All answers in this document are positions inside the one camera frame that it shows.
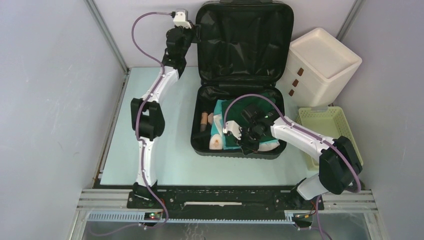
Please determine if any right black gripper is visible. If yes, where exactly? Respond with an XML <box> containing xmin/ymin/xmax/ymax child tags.
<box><xmin>234</xmin><ymin>126</ymin><xmax>265</xmax><ymax>155</ymax></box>

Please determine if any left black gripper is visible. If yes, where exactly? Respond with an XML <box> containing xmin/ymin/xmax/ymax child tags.
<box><xmin>174</xmin><ymin>20</ymin><xmax>201</xmax><ymax>58</ymax></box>

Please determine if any dark green cloth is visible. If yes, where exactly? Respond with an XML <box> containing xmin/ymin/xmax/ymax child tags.
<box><xmin>215</xmin><ymin>93</ymin><xmax>279</xmax><ymax>150</ymax></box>

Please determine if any black ribbed hard-shell suitcase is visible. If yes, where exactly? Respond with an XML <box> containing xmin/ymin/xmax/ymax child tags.
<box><xmin>190</xmin><ymin>0</ymin><xmax>295</xmax><ymax>160</ymax></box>

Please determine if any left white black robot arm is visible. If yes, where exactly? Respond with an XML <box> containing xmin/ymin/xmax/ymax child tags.
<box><xmin>130</xmin><ymin>26</ymin><xmax>199</xmax><ymax>208</ymax></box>

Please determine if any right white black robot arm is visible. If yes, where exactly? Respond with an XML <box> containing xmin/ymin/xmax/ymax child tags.
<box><xmin>236</xmin><ymin>104</ymin><xmax>363</xmax><ymax>209</ymax></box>

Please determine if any white folded garment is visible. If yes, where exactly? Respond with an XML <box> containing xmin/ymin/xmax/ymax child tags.
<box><xmin>213</xmin><ymin>114</ymin><xmax>281</xmax><ymax>153</ymax></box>

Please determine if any white bottle orange logo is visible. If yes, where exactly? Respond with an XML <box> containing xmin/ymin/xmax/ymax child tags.
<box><xmin>209</xmin><ymin>133</ymin><xmax>224</xmax><ymax>151</ymax></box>

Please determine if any light teal bottom garment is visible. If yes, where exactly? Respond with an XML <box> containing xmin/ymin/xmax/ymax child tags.
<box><xmin>210</xmin><ymin>100</ymin><xmax>240</xmax><ymax>151</ymax></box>

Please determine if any brown cosmetic tube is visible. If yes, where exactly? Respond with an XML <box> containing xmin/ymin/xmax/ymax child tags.
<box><xmin>199</xmin><ymin>112</ymin><xmax>209</xmax><ymax>132</ymax></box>

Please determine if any pale yellow perforated basket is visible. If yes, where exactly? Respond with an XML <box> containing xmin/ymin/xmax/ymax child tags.
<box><xmin>296</xmin><ymin>106</ymin><xmax>364</xmax><ymax>165</ymax></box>

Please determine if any white stacked drawer unit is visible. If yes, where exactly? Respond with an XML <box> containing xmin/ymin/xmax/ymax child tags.
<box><xmin>280</xmin><ymin>27</ymin><xmax>362</xmax><ymax>107</ymax></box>

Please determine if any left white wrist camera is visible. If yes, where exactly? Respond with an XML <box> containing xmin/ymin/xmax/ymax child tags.
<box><xmin>171</xmin><ymin>9</ymin><xmax>193</xmax><ymax>29</ymax></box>

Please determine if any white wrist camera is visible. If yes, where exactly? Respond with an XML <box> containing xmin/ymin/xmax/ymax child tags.
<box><xmin>222</xmin><ymin>120</ymin><xmax>242</xmax><ymax>140</ymax></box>
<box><xmin>171</xmin><ymin>9</ymin><xmax>193</xmax><ymax>29</ymax></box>

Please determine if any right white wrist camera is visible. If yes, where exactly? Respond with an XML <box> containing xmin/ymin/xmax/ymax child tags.
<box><xmin>222</xmin><ymin>120</ymin><xmax>242</xmax><ymax>140</ymax></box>

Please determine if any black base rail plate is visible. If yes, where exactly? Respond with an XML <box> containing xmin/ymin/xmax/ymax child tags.
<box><xmin>126</xmin><ymin>184</ymin><xmax>324</xmax><ymax>221</ymax></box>

